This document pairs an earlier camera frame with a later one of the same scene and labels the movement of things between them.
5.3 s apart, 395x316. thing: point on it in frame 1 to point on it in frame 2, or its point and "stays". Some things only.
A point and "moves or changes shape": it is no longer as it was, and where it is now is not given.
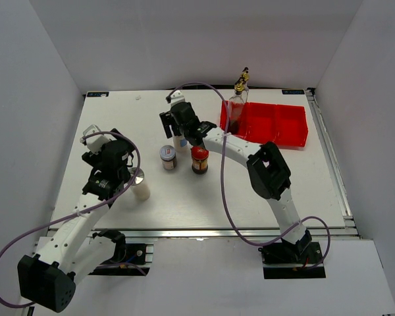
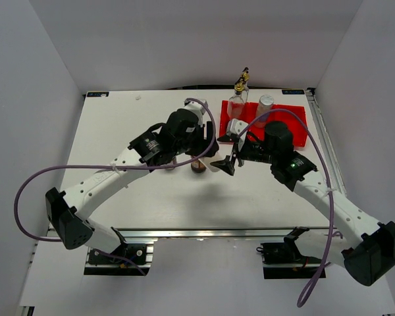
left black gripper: (93, 159) to (203, 144)
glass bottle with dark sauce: (237, 109) stays
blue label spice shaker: (183, 148) moves or changes shape
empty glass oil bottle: (244, 86) stays
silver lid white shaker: (141, 191) to (207, 160)
